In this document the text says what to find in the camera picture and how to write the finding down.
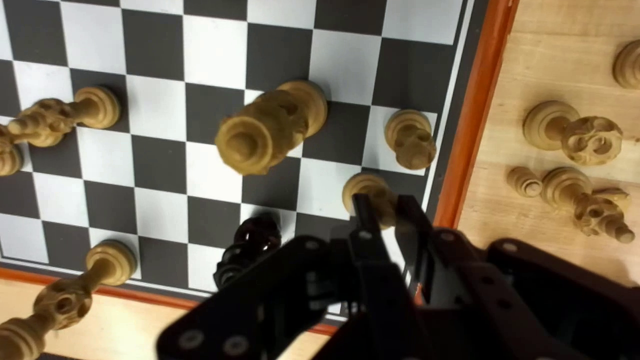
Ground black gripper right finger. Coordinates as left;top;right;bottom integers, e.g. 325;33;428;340
397;194;640;360

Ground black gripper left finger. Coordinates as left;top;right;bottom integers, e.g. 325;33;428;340
157;194;428;360

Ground large beige chess piece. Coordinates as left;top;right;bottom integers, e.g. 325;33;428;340
214;77;331;177

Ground black chess piece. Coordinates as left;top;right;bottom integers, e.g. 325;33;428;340
213;209;284;289

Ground beige chess pawn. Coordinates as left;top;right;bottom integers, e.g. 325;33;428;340
507;163;547;200

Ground beige crowned chess piece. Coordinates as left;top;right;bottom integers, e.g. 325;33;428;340
521;97;627;167

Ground chessboard with red frame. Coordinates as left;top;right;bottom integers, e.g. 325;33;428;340
0;0;522;337

